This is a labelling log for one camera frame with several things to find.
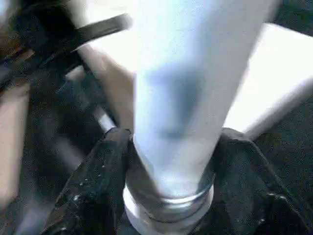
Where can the white plastic table top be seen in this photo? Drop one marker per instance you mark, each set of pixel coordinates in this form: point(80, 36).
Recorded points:
point(269, 61)

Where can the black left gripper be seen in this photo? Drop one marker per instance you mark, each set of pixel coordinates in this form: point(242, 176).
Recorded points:
point(44, 31)

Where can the white plastic table leg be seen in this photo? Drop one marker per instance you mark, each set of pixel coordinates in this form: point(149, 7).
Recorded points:
point(190, 73)

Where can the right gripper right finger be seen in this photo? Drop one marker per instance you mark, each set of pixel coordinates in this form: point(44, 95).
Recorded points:
point(252, 191)

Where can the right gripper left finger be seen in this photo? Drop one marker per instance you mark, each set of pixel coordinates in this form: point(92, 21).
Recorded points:
point(97, 191)

